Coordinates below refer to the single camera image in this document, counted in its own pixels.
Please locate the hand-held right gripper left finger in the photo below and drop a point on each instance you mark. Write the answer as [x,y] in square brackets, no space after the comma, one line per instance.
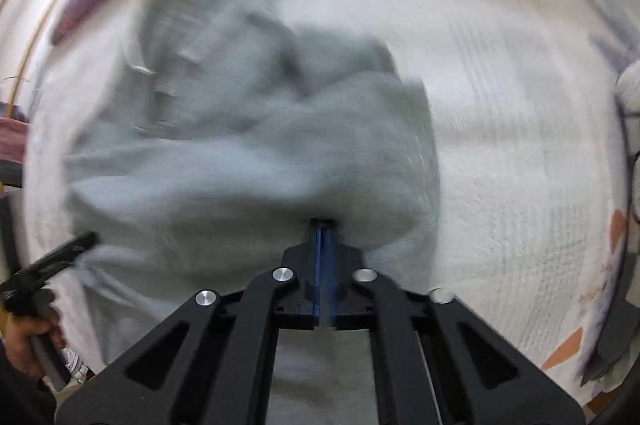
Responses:
[316,265]

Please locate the striped cloth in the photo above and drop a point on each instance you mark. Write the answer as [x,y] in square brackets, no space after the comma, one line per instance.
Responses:
[75,365]

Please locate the person's left forearm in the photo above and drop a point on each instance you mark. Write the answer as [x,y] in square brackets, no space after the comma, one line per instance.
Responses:
[20,400]

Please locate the grey sweater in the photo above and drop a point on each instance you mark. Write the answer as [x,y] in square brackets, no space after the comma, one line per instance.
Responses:
[240,145]

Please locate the white fluffy cloth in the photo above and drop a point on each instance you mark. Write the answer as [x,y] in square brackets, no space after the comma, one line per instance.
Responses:
[629,105]

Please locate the dark pink cloth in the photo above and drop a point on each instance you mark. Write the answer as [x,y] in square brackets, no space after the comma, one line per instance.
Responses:
[12,135]

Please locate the dark grey cloth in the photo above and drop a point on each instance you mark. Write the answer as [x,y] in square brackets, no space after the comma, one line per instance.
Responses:
[607,340]

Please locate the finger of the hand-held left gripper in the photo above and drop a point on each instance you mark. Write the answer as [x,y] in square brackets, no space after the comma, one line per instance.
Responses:
[60,252]

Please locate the white bed blanket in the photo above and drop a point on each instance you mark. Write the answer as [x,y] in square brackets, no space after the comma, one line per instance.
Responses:
[500,130]

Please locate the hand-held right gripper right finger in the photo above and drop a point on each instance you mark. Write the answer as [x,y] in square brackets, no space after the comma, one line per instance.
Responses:
[330,265]

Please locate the person's left hand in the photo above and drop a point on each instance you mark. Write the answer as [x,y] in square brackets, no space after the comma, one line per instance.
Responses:
[20,347]

